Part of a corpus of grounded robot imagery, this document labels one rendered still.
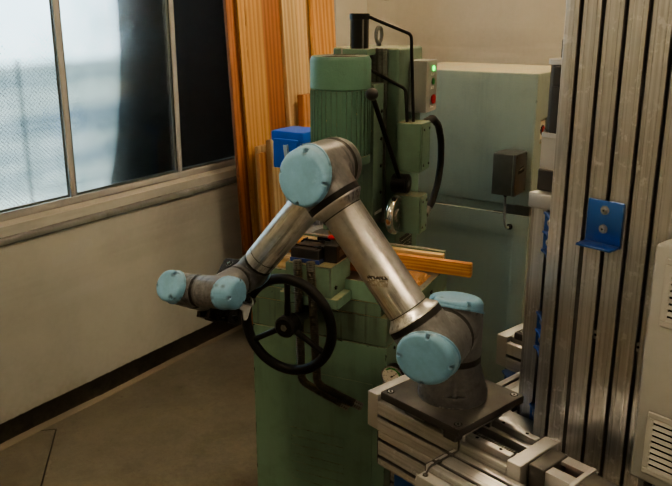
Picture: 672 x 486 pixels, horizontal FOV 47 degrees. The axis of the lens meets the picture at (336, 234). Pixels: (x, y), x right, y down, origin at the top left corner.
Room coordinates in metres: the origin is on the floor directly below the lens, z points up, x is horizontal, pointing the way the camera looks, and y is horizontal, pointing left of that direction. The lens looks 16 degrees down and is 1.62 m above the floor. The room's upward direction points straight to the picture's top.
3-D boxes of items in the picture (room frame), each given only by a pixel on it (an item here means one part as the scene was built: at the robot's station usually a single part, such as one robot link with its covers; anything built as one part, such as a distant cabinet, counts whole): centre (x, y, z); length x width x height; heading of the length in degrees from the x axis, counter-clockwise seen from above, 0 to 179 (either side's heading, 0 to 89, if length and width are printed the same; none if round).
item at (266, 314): (2.37, -0.06, 0.76); 0.57 x 0.45 x 0.09; 155
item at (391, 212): (2.32, -0.18, 1.02); 0.12 x 0.03 x 0.12; 155
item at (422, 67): (2.49, -0.28, 1.40); 0.10 x 0.06 x 0.16; 155
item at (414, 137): (2.39, -0.24, 1.23); 0.09 x 0.08 x 0.15; 155
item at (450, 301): (1.53, -0.25, 0.98); 0.13 x 0.12 x 0.14; 154
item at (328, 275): (2.07, 0.05, 0.92); 0.15 x 0.13 x 0.09; 65
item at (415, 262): (2.21, -0.11, 0.92); 0.60 x 0.02 x 0.04; 65
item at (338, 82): (2.26, -0.01, 1.35); 0.18 x 0.18 x 0.31
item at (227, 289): (1.66, 0.26, 1.02); 0.11 x 0.11 x 0.08; 64
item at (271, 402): (2.37, -0.06, 0.36); 0.58 x 0.45 x 0.71; 155
